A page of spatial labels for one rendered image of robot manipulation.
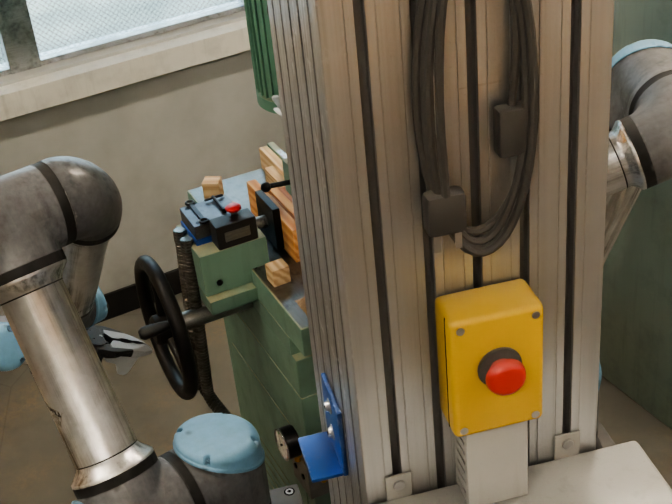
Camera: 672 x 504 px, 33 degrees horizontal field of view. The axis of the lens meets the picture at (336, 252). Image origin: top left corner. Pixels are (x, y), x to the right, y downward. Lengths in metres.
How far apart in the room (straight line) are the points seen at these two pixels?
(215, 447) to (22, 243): 0.37
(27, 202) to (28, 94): 1.81
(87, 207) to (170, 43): 1.93
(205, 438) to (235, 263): 0.64
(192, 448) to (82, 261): 0.33
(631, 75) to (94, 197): 0.73
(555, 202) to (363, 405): 0.26
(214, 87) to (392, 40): 2.64
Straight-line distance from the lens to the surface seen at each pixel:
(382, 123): 0.93
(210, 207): 2.17
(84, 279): 1.72
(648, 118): 1.48
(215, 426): 1.57
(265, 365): 2.28
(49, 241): 1.49
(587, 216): 1.05
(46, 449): 3.28
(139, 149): 3.51
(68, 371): 1.49
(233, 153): 3.64
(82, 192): 1.50
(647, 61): 1.58
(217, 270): 2.12
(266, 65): 2.00
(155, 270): 2.10
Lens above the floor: 2.05
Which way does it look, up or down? 32 degrees down
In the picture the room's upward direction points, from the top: 6 degrees counter-clockwise
